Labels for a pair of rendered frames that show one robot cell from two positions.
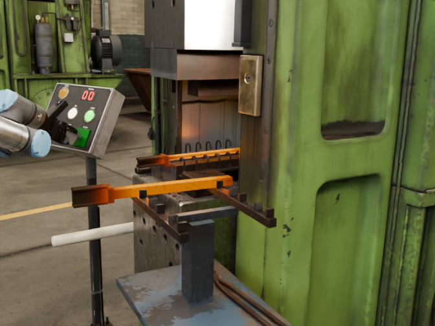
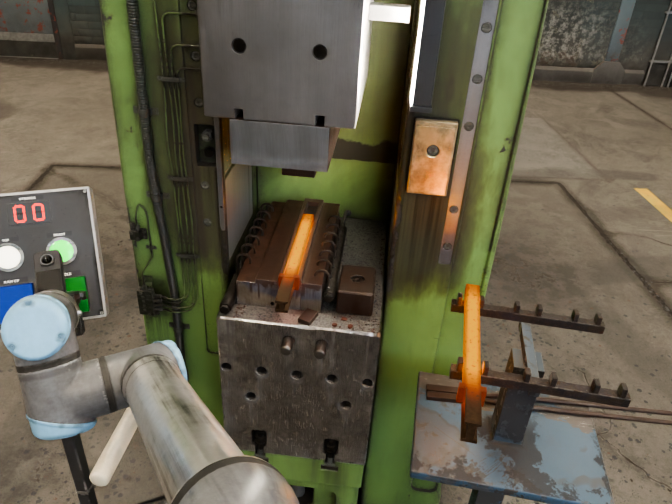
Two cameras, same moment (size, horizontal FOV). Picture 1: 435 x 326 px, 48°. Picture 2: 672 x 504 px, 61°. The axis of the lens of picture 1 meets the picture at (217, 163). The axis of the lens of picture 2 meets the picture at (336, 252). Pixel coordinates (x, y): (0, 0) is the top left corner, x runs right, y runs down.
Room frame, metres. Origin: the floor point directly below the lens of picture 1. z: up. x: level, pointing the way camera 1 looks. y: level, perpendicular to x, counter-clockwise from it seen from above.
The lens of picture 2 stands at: (0.91, 0.99, 1.74)
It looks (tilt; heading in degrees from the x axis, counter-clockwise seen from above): 31 degrees down; 306
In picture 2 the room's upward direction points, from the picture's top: 4 degrees clockwise
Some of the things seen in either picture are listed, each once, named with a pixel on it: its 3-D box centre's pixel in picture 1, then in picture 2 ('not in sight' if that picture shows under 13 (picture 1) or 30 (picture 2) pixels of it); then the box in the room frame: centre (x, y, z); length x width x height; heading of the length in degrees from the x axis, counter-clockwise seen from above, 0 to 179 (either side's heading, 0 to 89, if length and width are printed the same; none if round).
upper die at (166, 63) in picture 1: (217, 63); (296, 113); (1.76, 0.01, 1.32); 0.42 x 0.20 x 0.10; 122
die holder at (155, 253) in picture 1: (223, 235); (311, 326); (1.72, -0.03, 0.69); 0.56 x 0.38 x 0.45; 122
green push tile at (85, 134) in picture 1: (81, 138); (68, 296); (1.92, 0.54, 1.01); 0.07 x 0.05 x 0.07; 57
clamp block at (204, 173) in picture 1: (203, 182); (356, 289); (1.53, 0.04, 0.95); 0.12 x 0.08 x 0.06; 122
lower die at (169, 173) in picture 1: (214, 162); (293, 247); (1.76, 0.01, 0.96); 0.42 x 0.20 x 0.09; 122
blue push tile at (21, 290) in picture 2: not in sight; (15, 303); (1.98, 0.62, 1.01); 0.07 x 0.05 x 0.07; 57
